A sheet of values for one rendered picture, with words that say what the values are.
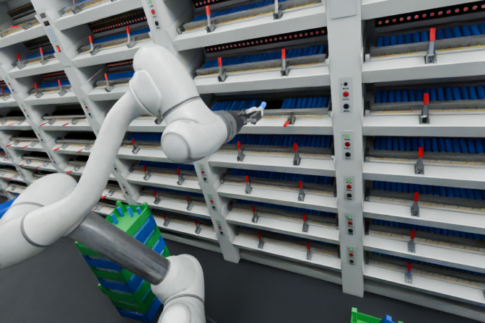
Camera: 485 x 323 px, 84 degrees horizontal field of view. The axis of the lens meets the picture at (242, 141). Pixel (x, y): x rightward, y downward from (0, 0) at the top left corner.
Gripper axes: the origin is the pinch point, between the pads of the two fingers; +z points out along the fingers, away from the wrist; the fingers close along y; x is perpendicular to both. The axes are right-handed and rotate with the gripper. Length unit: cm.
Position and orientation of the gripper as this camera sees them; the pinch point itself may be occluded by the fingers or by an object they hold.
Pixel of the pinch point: (254, 112)
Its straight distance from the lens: 92.1
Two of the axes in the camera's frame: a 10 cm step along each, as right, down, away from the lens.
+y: 8.8, 0.3, -4.7
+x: -1.0, -9.6, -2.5
